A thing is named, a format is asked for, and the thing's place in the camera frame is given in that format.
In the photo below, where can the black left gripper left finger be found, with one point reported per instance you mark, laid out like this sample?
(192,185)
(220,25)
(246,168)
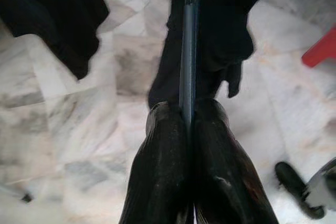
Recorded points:
(160,169)

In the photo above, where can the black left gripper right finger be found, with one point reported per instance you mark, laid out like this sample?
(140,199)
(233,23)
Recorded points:
(223,176)

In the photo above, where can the black shirt green print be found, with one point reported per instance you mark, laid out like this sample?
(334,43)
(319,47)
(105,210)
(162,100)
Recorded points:
(223,24)

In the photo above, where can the navy shirt red stripe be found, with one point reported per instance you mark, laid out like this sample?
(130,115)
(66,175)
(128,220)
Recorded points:
(52,11)

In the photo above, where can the red plastic stool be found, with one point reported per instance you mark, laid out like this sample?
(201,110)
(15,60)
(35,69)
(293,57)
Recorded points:
(323,51)

